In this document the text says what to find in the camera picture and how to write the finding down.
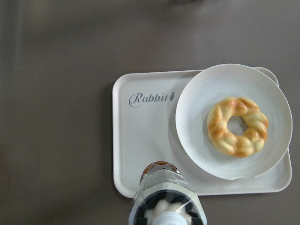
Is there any tea bottle white cap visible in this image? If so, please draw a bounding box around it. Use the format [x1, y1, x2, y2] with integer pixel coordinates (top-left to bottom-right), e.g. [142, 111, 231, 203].
[128, 161, 207, 225]

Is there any white rabbit tray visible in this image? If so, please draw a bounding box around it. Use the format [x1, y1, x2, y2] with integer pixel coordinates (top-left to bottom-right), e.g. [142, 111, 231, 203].
[112, 70, 292, 198]

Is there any white round plate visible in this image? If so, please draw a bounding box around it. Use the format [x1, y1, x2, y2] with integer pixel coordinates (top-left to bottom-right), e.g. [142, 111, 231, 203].
[175, 64, 293, 180]

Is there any braided ring bread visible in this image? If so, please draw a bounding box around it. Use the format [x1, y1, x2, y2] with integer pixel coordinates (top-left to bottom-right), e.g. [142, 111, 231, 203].
[207, 97, 269, 158]

